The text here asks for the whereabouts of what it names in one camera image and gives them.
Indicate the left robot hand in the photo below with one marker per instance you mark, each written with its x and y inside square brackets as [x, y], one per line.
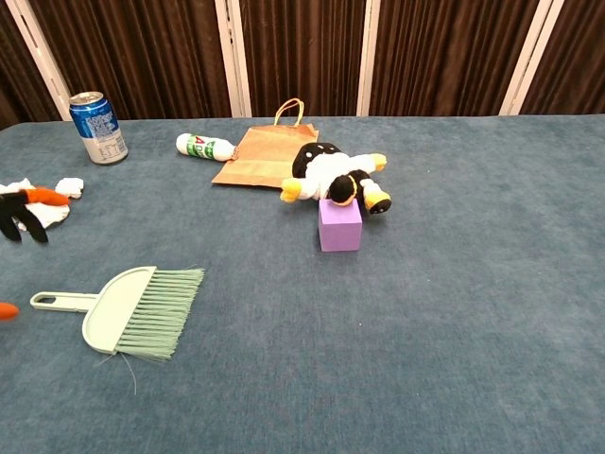
[14, 205]

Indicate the white tissue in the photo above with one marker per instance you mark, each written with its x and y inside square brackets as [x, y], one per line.
[47, 215]

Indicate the blue soda can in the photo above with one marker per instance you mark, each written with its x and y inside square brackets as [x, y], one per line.
[100, 132]

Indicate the brown curtain panel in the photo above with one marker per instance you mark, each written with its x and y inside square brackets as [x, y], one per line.
[14, 80]
[572, 57]
[142, 57]
[449, 57]
[302, 47]

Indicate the white bottle green label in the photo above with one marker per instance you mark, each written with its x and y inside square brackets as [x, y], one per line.
[203, 146]

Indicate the brown paper bag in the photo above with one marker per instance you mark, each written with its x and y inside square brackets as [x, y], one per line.
[264, 156]

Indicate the black white penguin plush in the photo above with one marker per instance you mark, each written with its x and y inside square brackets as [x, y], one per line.
[326, 170]

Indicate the purple foam cube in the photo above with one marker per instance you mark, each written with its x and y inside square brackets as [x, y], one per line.
[340, 229]

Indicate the teal velvet table cover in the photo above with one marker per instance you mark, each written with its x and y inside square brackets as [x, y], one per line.
[425, 307]

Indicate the white partition post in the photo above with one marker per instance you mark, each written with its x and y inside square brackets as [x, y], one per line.
[40, 57]
[529, 61]
[232, 57]
[368, 57]

